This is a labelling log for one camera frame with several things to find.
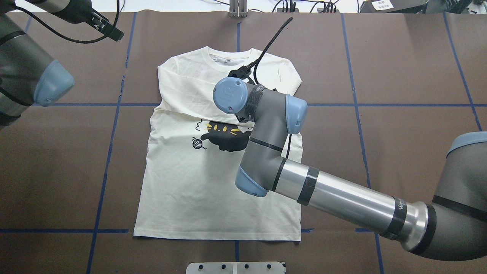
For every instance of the brown table cover mat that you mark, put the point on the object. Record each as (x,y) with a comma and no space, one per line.
(388,94)

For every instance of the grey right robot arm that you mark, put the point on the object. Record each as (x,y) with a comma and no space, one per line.
(451,228)

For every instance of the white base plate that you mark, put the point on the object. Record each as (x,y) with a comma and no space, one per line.
(256,267)

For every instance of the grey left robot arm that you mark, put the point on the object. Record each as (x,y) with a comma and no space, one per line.
(30,75)

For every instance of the cream long-sleeve cat shirt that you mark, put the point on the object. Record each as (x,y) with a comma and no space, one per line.
(193,156)

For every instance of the aluminium frame post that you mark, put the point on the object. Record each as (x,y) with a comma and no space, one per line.
(238,9)

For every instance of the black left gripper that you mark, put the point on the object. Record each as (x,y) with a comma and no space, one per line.
(99,21)

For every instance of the black box with label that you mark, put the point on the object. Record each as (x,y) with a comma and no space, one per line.
(392,6)

